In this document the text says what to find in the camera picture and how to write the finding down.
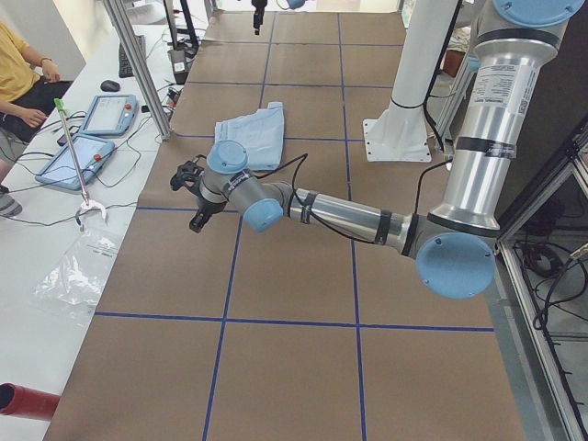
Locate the person in yellow shirt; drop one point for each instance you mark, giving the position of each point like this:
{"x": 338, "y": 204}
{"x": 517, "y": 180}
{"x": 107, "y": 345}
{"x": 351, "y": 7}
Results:
{"x": 30, "y": 82}

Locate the grabber reaching stick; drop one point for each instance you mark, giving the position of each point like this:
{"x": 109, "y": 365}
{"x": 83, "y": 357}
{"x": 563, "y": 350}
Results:
{"x": 88, "y": 204}

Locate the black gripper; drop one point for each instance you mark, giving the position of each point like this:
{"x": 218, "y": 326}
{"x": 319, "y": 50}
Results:
{"x": 256, "y": 15}
{"x": 206, "y": 205}

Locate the dark control cabinet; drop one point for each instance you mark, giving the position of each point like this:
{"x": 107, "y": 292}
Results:
{"x": 557, "y": 107}

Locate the upper blue teach pendant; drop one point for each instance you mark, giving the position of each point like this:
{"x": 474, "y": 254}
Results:
{"x": 109, "y": 115}

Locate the clear plastic bag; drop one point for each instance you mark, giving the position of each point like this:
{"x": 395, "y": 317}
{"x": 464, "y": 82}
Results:
{"x": 73, "y": 288}

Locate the light blue striped shirt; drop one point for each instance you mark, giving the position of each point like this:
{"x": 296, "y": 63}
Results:
{"x": 261, "y": 134}

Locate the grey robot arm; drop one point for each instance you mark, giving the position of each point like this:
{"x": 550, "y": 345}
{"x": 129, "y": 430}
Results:
{"x": 452, "y": 242}
{"x": 291, "y": 5}

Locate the black computer mouse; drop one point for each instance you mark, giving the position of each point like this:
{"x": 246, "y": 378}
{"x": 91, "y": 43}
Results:
{"x": 110, "y": 86}

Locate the grey aluminium frame post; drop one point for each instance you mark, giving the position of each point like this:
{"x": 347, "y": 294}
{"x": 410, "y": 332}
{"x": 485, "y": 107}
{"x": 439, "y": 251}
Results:
{"x": 119, "y": 19}

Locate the red cylinder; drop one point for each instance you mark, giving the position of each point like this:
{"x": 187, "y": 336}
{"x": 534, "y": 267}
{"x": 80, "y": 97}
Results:
{"x": 23, "y": 402}

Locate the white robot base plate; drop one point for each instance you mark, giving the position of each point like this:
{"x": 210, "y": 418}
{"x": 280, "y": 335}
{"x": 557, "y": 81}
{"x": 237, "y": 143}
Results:
{"x": 399, "y": 134}

